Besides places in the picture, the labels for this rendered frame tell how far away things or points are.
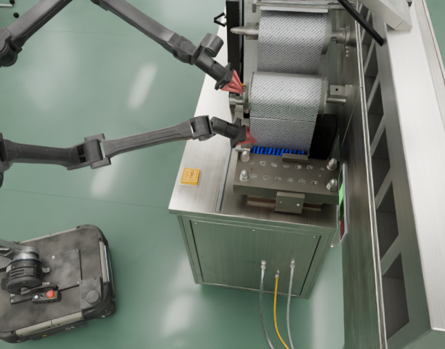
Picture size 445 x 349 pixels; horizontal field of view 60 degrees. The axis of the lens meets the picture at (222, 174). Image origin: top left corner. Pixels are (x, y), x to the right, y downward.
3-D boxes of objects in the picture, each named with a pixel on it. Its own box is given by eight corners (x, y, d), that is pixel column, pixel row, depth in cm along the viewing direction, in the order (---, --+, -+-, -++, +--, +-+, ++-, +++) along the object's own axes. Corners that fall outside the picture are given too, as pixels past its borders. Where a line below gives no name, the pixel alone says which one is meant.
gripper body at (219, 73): (217, 92, 138) (201, 79, 136) (223, 75, 145) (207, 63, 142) (228, 82, 134) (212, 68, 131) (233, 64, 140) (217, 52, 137)
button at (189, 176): (184, 170, 164) (183, 167, 162) (200, 172, 163) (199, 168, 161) (180, 183, 160) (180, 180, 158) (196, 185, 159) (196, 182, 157)
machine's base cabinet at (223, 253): (247, 35, 371) (248, -61, 302) (315, 39, 363) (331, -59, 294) (195, 289, 225) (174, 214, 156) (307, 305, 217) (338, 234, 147)
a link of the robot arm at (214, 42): (178, 59, 140) (178, 47, 131) (194, 34, 142) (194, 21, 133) (207, 75, 140) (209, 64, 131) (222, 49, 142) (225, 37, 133)
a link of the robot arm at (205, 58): (189, 64, 136) (195, 60, 131) (198, 48, 138) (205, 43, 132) (205, 75, 139) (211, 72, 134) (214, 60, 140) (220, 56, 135)
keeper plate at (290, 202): (275, 206, 150) (277, 190, 141) (301, 209, 149) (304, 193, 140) (274, 212, 149) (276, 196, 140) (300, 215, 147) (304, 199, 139)
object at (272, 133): (249, 148, 156) (250, 116, 140) (308, 154, 153) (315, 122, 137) (249, 149, 155) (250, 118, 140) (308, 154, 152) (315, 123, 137)
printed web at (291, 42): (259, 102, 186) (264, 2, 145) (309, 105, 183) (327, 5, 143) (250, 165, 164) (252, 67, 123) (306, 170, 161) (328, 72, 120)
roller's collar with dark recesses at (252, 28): (246, 33, 152) (247, 18, 147) (261, 34, 152) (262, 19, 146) (245, 43, 149) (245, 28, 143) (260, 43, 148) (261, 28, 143)
